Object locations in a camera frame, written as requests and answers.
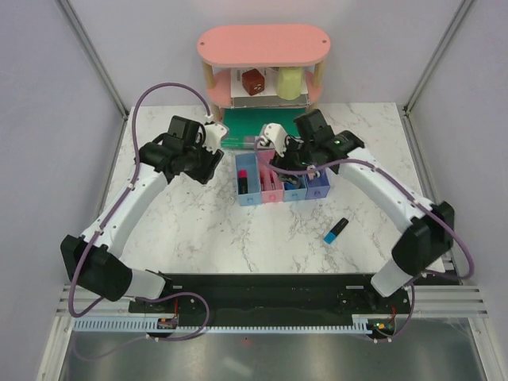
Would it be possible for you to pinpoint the red orange-tip pen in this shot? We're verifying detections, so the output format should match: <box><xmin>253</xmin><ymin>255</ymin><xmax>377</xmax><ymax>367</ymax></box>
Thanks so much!
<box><xmin>260</xmin><ymin>174</ymin><xmax>270</xmax><ymax>191</ymax></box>

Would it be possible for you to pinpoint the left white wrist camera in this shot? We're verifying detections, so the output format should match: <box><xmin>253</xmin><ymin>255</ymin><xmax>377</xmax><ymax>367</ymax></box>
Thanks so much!
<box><xmin>202</xmin><ymin>121</ymin><xmax>229</xmax><ymax>153</ymax></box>

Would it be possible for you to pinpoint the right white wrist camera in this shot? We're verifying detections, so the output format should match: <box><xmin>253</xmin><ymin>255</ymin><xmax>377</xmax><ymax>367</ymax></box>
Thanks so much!
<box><xmin>258</xmin><ymin>123</ymin><xmax>288</xmax><ymax>157</ymax></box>

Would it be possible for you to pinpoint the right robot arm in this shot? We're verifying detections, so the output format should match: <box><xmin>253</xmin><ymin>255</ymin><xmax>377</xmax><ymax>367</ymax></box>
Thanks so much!
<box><xmin>260</xmin><ymin>110</ymin><xmax>455</xmax><ymax>313</ymax></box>

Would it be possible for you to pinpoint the brown cube box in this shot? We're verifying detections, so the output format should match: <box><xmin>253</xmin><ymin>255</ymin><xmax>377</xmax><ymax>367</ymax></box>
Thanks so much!
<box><xmin>241</xmin><ymin>68</ymin><xmax>265</xmax><ymax>96</ymax></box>

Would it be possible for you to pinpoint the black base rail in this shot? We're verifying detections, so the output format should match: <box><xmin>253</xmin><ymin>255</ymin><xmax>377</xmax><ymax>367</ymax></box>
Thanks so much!
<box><xmin>129</xmin><ymin>274</ymin><xmax>410</xmax><ymax>323</ymax></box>

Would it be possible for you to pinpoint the green box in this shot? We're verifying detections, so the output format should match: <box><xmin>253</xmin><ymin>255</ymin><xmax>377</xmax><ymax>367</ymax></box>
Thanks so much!
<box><xmin>221</xmin><ymin>108</ymin><xmax>306</xmax><ymax>149</ymax></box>

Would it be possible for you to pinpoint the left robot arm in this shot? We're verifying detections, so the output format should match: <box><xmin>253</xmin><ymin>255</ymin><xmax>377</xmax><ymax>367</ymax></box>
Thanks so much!
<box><xmin>60</xmin><ymin>116</ymin><xmax>229</xmax><ymax>312</ymax></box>

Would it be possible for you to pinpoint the pink three-tier shelf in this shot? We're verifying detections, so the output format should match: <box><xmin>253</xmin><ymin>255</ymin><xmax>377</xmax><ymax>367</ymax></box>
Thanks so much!
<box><xmin>197</xmin><ymin>24</ymin><xmax>331</xmax><ymax>120</ymax></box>

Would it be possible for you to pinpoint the blue black highlighter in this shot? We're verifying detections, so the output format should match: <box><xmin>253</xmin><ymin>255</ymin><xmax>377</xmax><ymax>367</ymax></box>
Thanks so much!
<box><xmin>324</xmin><ymin>217</ymin><xmax>348</xmax><ymax>244</ymax></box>

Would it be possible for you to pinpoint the white cable duct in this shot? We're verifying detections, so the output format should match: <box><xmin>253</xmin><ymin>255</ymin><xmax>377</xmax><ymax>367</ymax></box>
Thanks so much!
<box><xmin>73</xmin><ymin>315</ymin><xmax>371</xmax><ymax>334</ymax></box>

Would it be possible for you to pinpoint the dark red pink pen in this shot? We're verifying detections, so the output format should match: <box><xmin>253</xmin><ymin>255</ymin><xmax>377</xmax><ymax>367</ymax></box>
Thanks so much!
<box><xmin>270</xmin><ymin>174</ymin><xmax>278</xmax><ymax>191</ymax></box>

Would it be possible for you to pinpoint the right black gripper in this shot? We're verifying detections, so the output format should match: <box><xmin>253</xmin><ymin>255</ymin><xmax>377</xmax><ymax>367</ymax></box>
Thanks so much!
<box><xmin>267</xmin><ymin>132</ymin><xmax>315</xmax><ymax>187</ymax></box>

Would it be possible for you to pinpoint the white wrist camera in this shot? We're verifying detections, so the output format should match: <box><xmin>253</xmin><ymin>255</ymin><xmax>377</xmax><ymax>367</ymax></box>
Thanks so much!
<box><xmin>258</xmin><ymin>123</ymin><xmax>288</xmax><ymax>157</ymax></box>
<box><xmin>202</xmin><ymin>121</ymin><xmax>229</xmax><ymax>153</ymax></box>

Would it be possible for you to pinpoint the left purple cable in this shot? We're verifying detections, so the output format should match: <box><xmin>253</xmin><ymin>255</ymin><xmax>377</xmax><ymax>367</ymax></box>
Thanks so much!
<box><xmin>67</xmin><ymin>81</ymin><xmax>214</xmax><ymax>361</ymax></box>

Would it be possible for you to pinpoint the blue grey eraser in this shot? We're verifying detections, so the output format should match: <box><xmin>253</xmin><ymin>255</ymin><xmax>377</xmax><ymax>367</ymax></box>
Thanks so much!
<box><xmin>283</xmin><ymin>182</ymin><xmax>302</xmax><ymax>191</ymax></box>

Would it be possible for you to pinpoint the pale yellow cup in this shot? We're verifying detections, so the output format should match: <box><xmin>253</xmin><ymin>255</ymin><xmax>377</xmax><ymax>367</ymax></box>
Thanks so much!
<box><xmin>276</xmin><ymin>67</ymin><xmax>303</xmax><ymax>100</ymax></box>

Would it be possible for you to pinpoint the pink black highlighter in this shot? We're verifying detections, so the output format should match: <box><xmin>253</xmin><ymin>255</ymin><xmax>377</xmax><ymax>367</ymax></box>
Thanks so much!
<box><xmin>237</xmin><ymin>169</ymin><xmax>248</xmax><ymax>194</ymax></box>

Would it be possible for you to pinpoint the four-compartment blue pink organizer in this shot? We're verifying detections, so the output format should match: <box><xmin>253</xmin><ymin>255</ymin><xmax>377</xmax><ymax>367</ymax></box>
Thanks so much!
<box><xmin>235</xmin><ymin>153</ymin><xmax>330</xmax><ymax>206</ymax></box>

